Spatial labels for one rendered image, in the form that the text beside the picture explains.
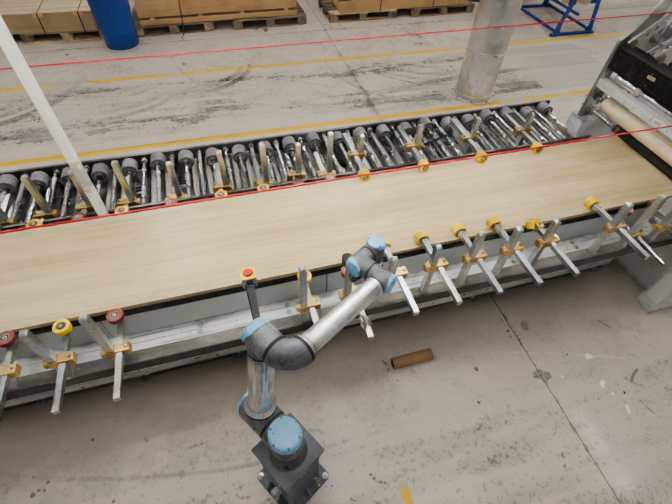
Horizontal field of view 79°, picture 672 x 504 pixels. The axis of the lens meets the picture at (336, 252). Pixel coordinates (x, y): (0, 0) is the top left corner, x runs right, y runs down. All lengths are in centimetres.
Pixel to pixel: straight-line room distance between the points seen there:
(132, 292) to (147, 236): 41
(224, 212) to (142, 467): 162
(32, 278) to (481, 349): 293
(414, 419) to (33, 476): 233
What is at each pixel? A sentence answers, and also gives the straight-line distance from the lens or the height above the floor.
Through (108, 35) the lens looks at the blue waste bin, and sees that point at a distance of 723.
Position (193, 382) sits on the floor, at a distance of 308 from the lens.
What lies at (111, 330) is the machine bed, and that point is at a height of 70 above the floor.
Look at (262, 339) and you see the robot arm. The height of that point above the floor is 144.
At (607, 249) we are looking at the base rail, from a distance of 335.
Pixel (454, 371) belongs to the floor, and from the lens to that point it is 315.
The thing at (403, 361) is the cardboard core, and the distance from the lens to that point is 300.
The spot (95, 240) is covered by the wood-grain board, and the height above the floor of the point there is 90.
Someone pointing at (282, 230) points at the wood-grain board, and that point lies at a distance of 253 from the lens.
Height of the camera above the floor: 275
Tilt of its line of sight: 50 degrees down
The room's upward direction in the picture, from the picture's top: 3 degrees clockwise
